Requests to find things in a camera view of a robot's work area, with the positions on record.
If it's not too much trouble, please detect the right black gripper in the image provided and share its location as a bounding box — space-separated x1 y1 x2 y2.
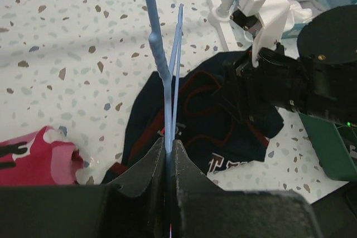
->
213 48 307 123

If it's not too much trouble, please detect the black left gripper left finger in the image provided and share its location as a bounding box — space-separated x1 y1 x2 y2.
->
1 139 167 237

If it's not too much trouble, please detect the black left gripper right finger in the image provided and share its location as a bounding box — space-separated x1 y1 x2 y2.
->
172 140 323 237

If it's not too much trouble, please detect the navy tank top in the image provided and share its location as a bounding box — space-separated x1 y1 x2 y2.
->
103 51 284 183

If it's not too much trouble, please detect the blue wire hanger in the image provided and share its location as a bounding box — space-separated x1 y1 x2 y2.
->
145 0 184 156

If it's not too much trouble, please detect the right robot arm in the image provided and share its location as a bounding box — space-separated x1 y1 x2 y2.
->
214 4 356 127

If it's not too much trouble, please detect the white clothes rack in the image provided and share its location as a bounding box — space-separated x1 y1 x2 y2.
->
207 0 238 51

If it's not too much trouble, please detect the green compartment tray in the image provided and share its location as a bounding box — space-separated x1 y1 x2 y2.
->
299 114 356 182

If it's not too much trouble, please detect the pink camouflage folded garment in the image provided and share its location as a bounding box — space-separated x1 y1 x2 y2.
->
1 126 84 186

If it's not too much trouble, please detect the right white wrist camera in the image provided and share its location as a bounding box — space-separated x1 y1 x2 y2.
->
230 0 290 67

